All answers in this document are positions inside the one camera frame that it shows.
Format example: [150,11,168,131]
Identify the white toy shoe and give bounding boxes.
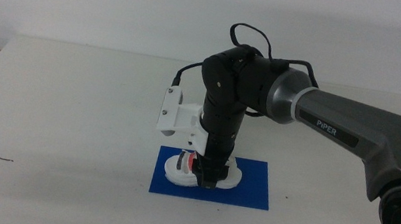
[161,146,246,195]

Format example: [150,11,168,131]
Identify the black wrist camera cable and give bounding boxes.
[168,13,328,126]

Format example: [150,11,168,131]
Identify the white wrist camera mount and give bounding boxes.
[152,83,215,157]

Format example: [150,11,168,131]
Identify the blue rectangular mat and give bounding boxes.
[148,144,276,212]

